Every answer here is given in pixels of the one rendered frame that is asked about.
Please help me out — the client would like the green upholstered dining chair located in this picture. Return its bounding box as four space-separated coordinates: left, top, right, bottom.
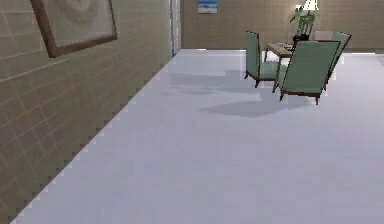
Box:
275 39 342 106
312 30 353 92
243 30 288 89

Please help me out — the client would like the brown wooden dining table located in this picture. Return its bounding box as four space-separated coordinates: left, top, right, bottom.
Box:
263 42 296 94

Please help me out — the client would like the white room door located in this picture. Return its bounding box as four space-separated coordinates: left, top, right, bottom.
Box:
169 0 183 58

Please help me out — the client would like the green house plant black pot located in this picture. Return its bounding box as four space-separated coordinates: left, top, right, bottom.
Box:
288 4 317 52

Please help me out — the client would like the blue framed wall picture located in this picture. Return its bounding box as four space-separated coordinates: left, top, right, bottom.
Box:
197 0 219 15

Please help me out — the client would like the brown framed wall picture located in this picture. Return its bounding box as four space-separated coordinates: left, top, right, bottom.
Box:
29 0 119 59

